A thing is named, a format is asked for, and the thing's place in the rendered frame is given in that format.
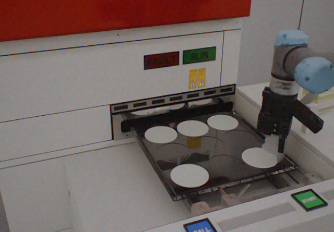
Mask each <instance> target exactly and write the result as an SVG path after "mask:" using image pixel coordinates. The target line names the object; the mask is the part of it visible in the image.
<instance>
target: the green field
mask: <svg viewBox="0 0 334 232"><path fill-rule="evenodd" d="M215 49H216V48H215V47H214V48H206V49H201V50H192V51H188V52H184V63H191V62H199V61H204V60H212V59H214V58H215Z"/></svg>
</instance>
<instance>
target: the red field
mask: <svg viewBox="0 0 334 232"><path fill-rule="evenodd" d="M176 64H178V53H172V54H163V55H155V56H146V57H145V69H149V68H157V67H165V66H168V65H176Z"/></svg>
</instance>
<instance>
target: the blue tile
mask: <svg viewBox="0 0 334 232"><path fill-rule="evenodd" d="M186 227H187V229H188V231H189V232H214V231H213V230H212V228H211V226H210V225H209V224H208V222H207V221H204V222H200V223H197V224H192V225H189V226H186Z"/></svg>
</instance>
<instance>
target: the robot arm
mask: <svg viewBox="0 0 334 232"><path fill-rule="evenodd" d="M307 45H308V34H307V33H306V32H304V31H301V30H293V29H286V30H281V31H279V32H278V33H277V35H276V41H275V45H274V53H273V61H272V69H271V77H270V85H269V87H264V89H263V91H262V97H263V100H262V105H261V109H260V112H259V114H258V122H257V130H256V132H260V133H263V134H264V135H270V136H269V137H265V143H264V144H263V145H262V149H263V150H264V151H267V152H269V153H271V154H274V155H275V156H276V157H277V162H278V163H279V162H280V161H281V160H282V159H284V154H285V150H286V147H287V141H288V136H289V132H290V129H291V125H292V120H293V117H294V118H296V119H297V120H299V121H300V122H301V123H302V124H303V125H304V126H305V127H306V128H308V129H309V130H310V131H312V132H313V133H314V134H317V133H318V132H320V131H321V130H322V128H323V124H324V121H323V120H322V119H321V118H320V117H318V116H317V115H316V114H315V113H314V112H312V111H311V110H310V109H309V108H308V107H306V106H305V105H304V104H303V103H302V102H300V101H299V100H298V99H297V98H298V94H299V91H300V87H301V88H303V89H305V90H307V91H308V92H310V93H314V94H321V93H324V92H325V91H329V90H330V89H331V88H332V87H334V53H315V52H314V51H313V50H311V49H309V48H308V47H307ZM261 112H262V113H261ZM271 134H273V136H271Z"/></svg>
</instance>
